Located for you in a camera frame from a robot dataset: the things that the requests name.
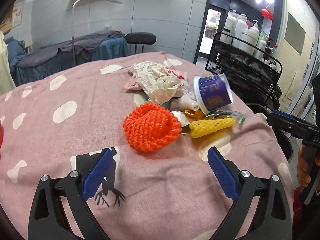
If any red hanging ornament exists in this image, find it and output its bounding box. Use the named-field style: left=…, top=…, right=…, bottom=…
left=261, top=9, right=273, bottom=20

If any yellow foam fruit net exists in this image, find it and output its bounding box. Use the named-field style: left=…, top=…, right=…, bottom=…
left=189, top=118, right=236, bottom=138

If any orange peel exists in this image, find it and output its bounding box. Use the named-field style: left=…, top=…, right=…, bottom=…
left=184, top=109, right=204, bottom=119

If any wall poster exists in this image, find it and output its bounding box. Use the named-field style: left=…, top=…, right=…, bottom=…
left=12, top=2, right=23, bottom=28

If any clear green plastic wrapper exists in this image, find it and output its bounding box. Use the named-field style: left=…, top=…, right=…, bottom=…
left=205, top=109, right=245, bottom=124

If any large white tub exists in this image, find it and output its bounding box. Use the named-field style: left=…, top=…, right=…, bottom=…
left=239, top=29, right=259, bottom=55

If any purple yogurt cup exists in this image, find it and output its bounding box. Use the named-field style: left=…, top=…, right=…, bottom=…
left=193, top=74, right=233, bottom=115

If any black round stool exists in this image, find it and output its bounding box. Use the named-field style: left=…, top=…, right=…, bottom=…
left=125, top=32, right=157, bottom=54

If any white pump bottle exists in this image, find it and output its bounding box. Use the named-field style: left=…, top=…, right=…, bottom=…
left=249, top=20, right=260, bottom=39

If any person's right hand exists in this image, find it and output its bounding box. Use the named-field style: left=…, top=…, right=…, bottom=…
left=297, top=146, right=311, bottom=187

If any orange foam fruit net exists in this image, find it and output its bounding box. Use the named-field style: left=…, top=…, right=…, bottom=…
left=123, top=103, right=182, bottom=152

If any blue massage bed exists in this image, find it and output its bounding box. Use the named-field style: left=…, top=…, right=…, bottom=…
left=4, top=29, right=130, bottom=87

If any pink polka dot bedspread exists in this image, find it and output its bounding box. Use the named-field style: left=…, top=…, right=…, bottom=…
left=1, top=53, right=293, bottom=239

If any black wire storage cart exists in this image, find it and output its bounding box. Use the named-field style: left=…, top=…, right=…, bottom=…
left=205, top=32, right=283, bottom=111

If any wooden cabinet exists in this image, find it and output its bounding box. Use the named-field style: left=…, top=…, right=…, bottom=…
left=0, top=4, right=14, bottom=35

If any white curved floor lamp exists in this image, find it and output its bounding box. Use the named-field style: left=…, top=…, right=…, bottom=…
left=71, top=0, right=124, bottom=66

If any cream hanging cloth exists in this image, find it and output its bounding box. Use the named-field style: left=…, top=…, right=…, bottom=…
left=0, top=31, right=16, bottom=95

